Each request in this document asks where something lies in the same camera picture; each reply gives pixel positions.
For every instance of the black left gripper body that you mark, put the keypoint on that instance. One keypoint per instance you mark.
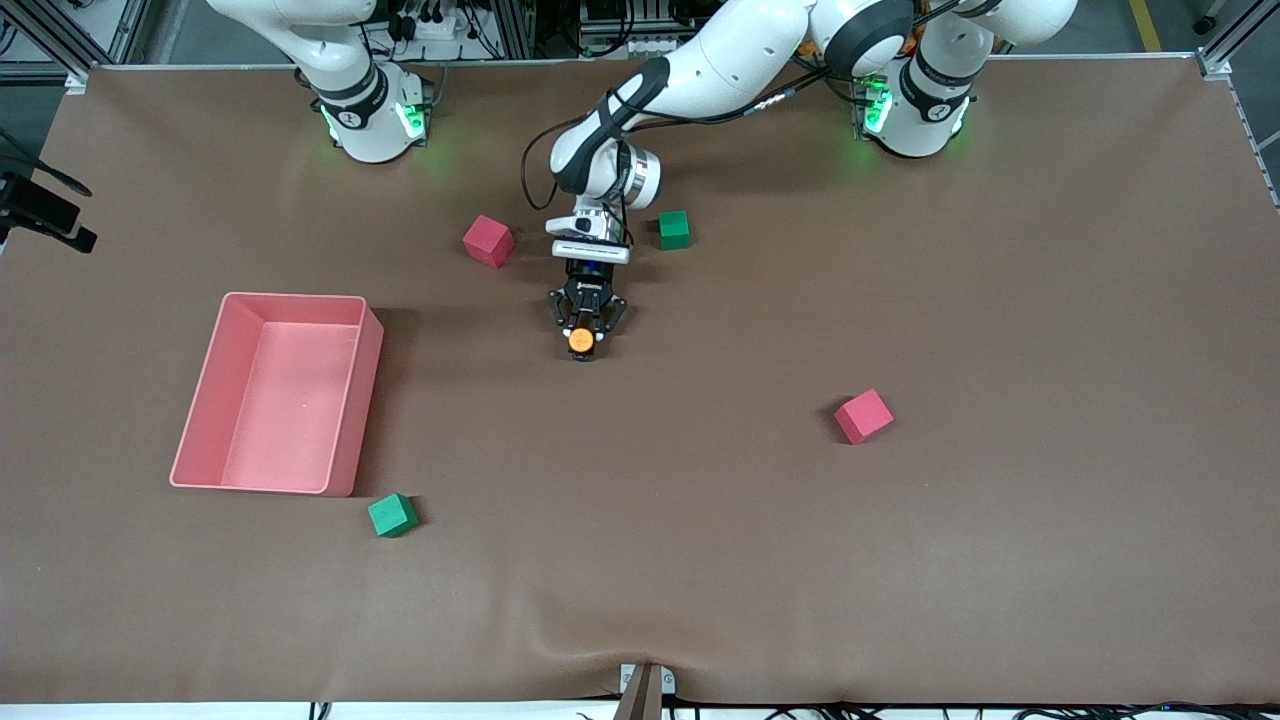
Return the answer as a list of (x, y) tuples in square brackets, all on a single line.
[(588, 293)]

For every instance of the orange-capped push button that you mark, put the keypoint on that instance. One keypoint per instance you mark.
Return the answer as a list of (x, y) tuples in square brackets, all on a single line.
[(581, 341)]

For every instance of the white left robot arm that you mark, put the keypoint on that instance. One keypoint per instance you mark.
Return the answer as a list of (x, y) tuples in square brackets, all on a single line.
[(740, 50)]

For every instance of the green foam cube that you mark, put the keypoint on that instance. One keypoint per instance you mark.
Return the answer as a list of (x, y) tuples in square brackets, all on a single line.
[(391, 516), (674, 230)]

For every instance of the red foam cube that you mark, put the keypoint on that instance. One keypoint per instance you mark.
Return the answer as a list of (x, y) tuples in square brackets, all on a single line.
[(864, 417), (489, 242)]

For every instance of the brown table mat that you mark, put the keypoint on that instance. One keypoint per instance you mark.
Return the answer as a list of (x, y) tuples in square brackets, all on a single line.
[(640, 560)]

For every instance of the pink plastic tray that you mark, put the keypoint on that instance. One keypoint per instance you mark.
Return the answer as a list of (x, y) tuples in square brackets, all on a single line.
[(290, 410)]

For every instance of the white power strip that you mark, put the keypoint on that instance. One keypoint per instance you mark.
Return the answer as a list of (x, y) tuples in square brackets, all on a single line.
[(440, 28)]

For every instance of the metal table edge bracket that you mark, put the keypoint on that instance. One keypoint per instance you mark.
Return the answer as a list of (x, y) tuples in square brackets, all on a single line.
[(645, 695)]

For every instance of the aluminium table frame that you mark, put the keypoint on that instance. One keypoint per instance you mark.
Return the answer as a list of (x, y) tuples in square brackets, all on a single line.
[(1215, 62)]

